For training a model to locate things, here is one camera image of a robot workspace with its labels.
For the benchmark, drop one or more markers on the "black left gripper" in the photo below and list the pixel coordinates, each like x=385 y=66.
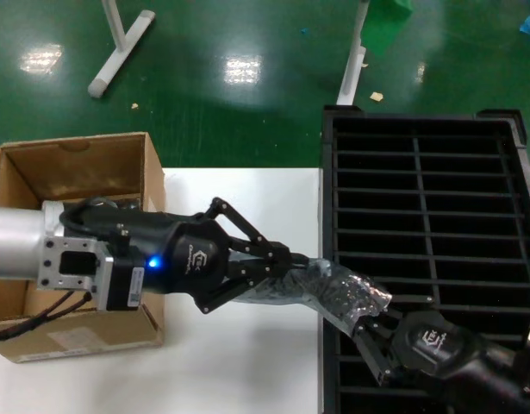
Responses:
x=187 y=259

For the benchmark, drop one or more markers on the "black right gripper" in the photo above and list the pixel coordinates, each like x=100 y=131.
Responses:
x=432 y=345

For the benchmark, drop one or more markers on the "silver antistatic bag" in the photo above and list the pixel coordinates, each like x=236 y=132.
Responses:
x=342 y=293

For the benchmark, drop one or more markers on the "black slotted plastic container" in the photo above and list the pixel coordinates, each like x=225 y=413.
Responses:
x=329 y=172

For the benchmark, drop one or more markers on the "brown open cardboard box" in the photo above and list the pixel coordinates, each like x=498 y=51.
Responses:
x=75 y=172

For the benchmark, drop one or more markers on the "white table leg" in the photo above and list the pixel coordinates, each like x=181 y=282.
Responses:
x=353 y=64
x=118 y=52

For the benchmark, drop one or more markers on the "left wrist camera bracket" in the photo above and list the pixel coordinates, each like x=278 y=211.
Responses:
x=79 y=267

